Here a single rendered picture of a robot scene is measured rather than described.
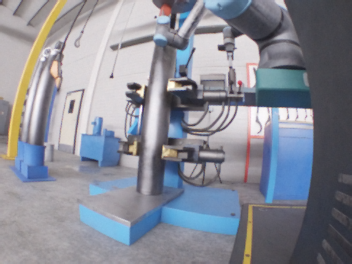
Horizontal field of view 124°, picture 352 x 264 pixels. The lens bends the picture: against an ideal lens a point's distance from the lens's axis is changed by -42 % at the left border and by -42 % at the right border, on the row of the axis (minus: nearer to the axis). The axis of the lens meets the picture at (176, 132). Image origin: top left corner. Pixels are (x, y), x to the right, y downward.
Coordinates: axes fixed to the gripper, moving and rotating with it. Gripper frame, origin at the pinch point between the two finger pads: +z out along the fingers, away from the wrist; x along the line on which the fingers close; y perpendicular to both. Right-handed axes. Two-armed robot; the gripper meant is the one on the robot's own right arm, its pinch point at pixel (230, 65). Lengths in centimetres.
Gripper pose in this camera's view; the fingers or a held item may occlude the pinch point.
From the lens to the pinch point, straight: 118.7
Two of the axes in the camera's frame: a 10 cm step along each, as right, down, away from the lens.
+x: 3.4, 1.4, 9.3
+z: -0.9, 9.9, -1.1
